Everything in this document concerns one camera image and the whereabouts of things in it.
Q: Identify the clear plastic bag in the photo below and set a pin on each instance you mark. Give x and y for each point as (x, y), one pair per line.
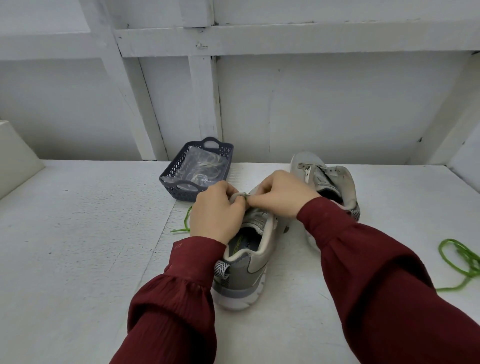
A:
(199, 166)

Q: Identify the person's left forearm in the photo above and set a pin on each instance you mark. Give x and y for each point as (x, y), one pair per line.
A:
(176, 315)

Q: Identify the person's right forearm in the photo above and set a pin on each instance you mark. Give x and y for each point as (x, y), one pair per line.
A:
(390, 285)

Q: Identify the dark plastic lattice basket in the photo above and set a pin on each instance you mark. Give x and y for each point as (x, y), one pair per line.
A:
(172, 187)

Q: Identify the person's left hand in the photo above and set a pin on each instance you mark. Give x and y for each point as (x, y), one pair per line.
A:
(214, 214)

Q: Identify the green shoelace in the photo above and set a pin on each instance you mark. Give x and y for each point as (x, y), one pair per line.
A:
(461, 262)
(184, 221)

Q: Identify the person's right hand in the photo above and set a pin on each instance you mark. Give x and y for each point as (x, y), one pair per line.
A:
(285, 193)

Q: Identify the grey mesh shoe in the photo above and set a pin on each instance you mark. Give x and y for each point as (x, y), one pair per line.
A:
(334, 184)
(244, 274)

